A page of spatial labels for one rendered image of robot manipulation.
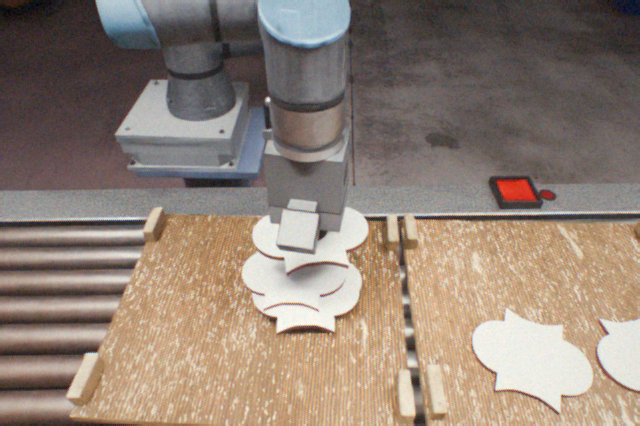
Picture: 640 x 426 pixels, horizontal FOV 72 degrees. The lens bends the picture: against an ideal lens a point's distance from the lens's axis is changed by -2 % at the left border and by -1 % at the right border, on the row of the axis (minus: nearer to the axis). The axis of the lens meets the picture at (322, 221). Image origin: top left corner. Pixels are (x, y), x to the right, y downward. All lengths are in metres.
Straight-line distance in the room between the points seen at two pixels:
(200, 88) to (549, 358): 0.78
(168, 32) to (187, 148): 0.51
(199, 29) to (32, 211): 0.58
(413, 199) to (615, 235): 0.34
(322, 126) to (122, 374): 0.41
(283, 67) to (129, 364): 0.43
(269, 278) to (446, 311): 0.25
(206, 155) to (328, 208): 0.51
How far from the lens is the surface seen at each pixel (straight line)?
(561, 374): 0.66
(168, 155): 0.99
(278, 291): 0.62
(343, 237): 0.56
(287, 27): 0.39
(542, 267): 0.77
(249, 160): 1.00
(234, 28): 0.48
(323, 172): 0.46
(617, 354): 0.71
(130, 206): 0.88
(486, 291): 0.70
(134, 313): 0.69
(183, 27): 0.48
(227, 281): 0.68
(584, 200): 0.96
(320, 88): 0.41
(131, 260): 0.79
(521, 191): 0.90
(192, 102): 0.98
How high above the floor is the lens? 1.47
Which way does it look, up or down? 45 degrees down
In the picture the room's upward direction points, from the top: straight up
